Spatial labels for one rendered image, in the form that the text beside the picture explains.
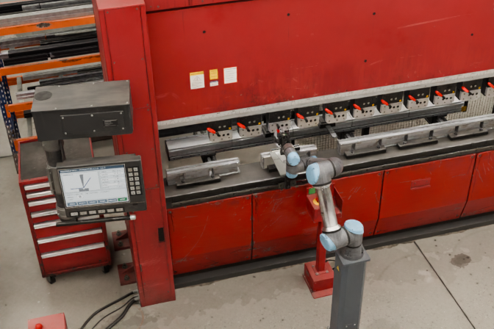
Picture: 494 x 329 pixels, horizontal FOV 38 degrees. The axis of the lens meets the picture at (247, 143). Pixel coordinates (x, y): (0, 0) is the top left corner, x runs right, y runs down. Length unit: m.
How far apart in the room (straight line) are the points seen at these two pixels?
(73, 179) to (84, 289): 1.65
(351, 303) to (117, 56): 2.14
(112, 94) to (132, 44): 0.35
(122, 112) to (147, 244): 1.37
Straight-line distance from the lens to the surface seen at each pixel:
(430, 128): 5.39
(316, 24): 4.54
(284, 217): 5.19
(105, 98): 3.84
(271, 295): 5.35
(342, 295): 4.72
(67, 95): 3.92
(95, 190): 4.08
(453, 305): 5.45
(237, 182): 4.90
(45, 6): 6.19
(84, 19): 6.04
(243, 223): 5.12
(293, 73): 4.65
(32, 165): 5.12
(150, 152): 4.46
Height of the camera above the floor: 3.93
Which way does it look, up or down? 36 degrees down
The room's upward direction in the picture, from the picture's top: 1 degrees counter-clockwise
